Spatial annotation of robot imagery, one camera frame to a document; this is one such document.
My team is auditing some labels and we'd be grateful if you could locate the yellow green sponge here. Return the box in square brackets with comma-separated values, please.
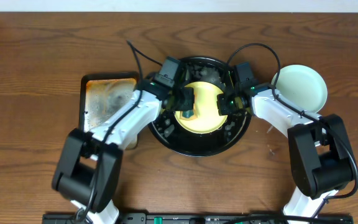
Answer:
[180, 110, 197, 121]

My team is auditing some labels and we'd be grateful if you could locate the yellow plate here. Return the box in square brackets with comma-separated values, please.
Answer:
[175, 82, 227, 134]

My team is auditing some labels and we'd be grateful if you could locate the light blue plate top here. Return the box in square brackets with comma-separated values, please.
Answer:
[276, 65, 328, 113]

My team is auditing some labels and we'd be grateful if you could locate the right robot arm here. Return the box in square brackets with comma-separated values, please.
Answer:
[216, 83, 358, 218]

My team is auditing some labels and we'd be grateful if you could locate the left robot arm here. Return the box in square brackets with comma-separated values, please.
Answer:
[52, 80, 195, 223]

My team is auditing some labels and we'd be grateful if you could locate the black round tray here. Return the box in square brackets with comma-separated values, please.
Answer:
[149, 56, 251, 157]

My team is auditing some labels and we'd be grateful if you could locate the black rectangular soapy tray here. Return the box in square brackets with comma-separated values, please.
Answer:
[78, 72, 139, 132]

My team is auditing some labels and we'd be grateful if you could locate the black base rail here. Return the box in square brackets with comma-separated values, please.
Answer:
[41, 213, 354, 224]

